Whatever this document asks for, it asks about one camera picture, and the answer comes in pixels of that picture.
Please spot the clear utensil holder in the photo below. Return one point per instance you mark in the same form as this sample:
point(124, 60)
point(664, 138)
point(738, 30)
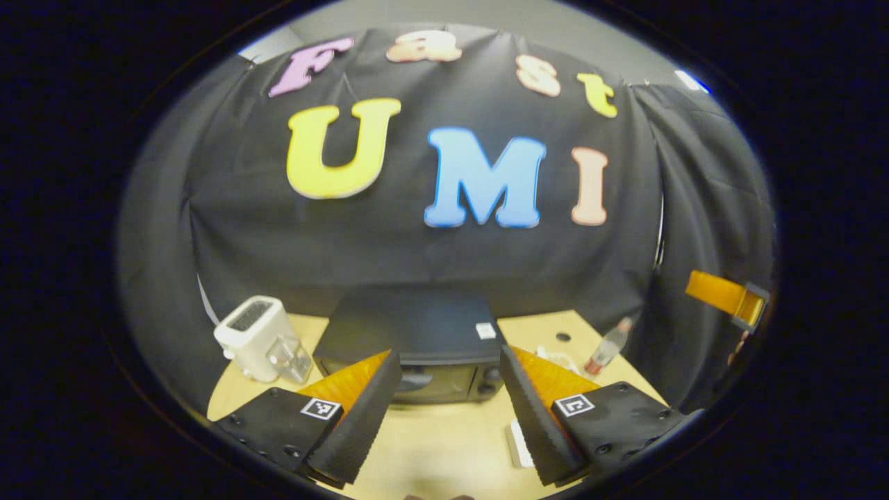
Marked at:
point(292, 361)

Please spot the white toaster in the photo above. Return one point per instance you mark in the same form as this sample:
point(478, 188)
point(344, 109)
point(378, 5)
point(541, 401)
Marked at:
point(246, 333)

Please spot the white divided dish with beans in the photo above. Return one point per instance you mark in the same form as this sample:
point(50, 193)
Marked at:
point(559, 361)

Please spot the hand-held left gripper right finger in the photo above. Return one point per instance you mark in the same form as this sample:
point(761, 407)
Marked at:
point(538, 423)

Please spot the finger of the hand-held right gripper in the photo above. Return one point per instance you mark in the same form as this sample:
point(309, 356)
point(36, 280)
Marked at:
point(715, 292)

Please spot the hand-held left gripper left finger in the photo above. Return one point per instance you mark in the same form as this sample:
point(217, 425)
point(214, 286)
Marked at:
point(358, 430)

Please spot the plastic bottle with red label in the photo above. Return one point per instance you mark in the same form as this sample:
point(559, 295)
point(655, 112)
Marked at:
point(608, 347)

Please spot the black electric oven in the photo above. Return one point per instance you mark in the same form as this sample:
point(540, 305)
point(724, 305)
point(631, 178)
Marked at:
point(403, 326)

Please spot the small ceiling light panel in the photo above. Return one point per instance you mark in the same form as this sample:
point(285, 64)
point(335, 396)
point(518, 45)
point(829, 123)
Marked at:
point(692, 81)

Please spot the black backdrop cloth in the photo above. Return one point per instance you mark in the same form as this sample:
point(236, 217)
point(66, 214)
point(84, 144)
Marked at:
point(417, 257)

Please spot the white rectangular dish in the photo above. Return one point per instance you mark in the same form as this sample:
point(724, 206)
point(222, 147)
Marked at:
point(519, 444)

